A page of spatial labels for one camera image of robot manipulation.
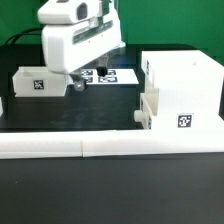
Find white drawer with knob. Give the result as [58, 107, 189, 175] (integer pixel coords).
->
[134, 88, 159, 130]

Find white marker tag sheet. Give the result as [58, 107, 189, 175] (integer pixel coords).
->
[81, 69, 139, 85]

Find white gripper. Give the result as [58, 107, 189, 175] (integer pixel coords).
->
[42, 7, 121, 91]

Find white rear drawer box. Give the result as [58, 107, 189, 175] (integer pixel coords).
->
[12, 67, 68, 97]

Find white front barrier rail right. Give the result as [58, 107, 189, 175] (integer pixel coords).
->
[82, 130, 224, 157]

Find black cables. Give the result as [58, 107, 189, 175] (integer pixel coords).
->
[4, 27, 44, 47]

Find white front barrier rail left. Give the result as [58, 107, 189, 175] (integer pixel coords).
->
[0, 132, 83, 159]

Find white drawer cabinet box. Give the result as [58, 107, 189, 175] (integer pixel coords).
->
[141, 50, 224, 130]

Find white barrier rail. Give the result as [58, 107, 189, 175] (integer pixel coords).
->
[82, 130, 224, 157]
[0, 132, 83, 159]

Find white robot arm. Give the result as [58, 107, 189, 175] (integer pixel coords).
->
[37, 0, 122, 91]

